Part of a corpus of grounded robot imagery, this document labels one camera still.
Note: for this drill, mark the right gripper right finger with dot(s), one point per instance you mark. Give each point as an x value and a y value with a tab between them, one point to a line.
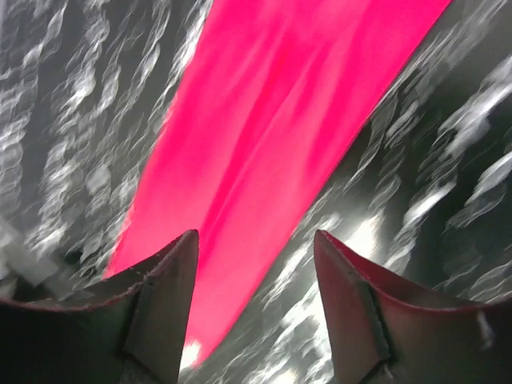
384	328

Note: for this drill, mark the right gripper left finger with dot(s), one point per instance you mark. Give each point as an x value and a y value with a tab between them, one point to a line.
129	328

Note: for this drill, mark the magenta t shirt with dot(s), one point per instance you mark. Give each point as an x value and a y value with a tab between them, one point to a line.
270	102

